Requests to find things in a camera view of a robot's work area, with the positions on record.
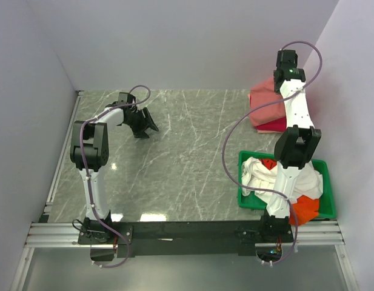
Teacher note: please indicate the white t shirt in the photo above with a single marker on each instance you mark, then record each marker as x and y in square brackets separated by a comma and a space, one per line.
[261, 173]

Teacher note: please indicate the salmon pink t shirt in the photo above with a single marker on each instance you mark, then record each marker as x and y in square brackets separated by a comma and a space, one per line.
[261, 94]

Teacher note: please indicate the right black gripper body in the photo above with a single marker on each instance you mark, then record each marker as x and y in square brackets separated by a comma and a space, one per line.
[276, 88]

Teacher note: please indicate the green plastic bin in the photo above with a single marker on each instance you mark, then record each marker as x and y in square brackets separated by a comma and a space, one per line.
[258, 200]

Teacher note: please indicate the folded magenta t shirt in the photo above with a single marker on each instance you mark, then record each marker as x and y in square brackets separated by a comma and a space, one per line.
[276, 125]

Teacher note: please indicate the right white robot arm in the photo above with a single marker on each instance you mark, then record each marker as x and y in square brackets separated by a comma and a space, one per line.
[296, 146]

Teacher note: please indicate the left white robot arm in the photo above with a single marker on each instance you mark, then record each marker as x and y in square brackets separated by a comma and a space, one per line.
[89, 151]

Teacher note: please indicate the aluminium rail frame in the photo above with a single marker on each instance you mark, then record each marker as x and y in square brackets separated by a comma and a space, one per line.
[176, 175]

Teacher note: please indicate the orange t shirt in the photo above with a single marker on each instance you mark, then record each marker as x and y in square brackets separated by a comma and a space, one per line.
[306, 209]

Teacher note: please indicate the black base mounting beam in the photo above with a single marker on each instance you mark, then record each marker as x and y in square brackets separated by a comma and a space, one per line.
[184, 238]

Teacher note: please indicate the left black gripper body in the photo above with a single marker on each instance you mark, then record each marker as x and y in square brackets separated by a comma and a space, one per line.
[138, 123]

